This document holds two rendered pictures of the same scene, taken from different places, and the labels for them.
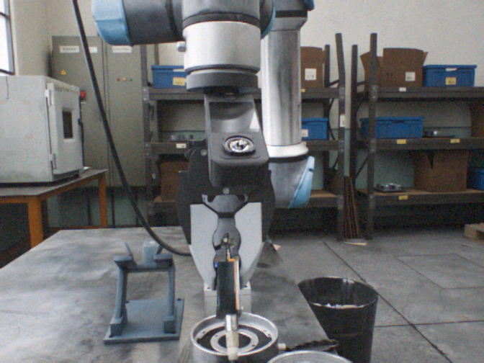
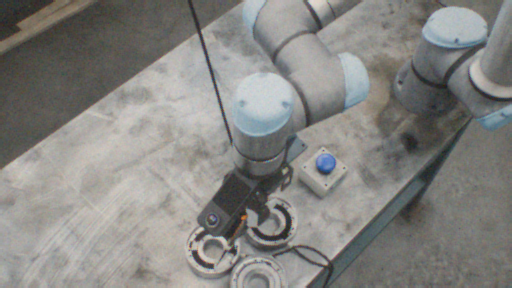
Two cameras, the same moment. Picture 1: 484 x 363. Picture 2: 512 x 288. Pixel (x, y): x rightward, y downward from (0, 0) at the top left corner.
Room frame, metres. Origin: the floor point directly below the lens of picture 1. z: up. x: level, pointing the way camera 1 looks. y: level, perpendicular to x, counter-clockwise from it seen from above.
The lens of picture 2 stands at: (0.09, -0.29, 1.89)
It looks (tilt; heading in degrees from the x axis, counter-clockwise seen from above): 58 degrees down; 44
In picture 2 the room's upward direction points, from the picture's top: 6 degrees clockwise
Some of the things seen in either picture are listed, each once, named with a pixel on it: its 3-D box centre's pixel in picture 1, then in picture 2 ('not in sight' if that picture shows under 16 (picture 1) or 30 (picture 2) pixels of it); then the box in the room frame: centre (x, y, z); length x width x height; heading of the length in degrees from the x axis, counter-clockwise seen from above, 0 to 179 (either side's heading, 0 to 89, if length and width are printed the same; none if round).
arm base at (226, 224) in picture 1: (226, 227); (432, 76); (0.96, 0.04, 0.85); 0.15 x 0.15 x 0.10
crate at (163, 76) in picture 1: (179, 80); not in sight; (4.05, 0.59, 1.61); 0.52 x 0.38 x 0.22; 98
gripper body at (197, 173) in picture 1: (222, 138); (259, 171); (0.42, 0.02, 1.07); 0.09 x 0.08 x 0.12; 5
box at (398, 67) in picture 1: (392, 70); not in sight; (4.21, -1.55, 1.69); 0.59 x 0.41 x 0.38; 100
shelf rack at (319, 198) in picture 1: (243, 141); not in sight; (4.10, -0.03, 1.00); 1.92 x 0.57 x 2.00; 95
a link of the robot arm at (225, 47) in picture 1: (219, 55); (257, 146); (0.41, 0.02, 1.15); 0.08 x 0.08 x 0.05
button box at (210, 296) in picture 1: (227, 292); (325, 171); (0.62, 0.03, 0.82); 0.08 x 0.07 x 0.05; 5
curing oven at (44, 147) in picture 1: (29, 132); not in sight; (2.66, 1.38, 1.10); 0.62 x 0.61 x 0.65; 5
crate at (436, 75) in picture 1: (440, 78); not in sight; (4.26, -2.07, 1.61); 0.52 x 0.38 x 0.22; 98
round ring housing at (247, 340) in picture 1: (234, 347); (270, 223); (0.46, 0.01, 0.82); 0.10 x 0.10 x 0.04
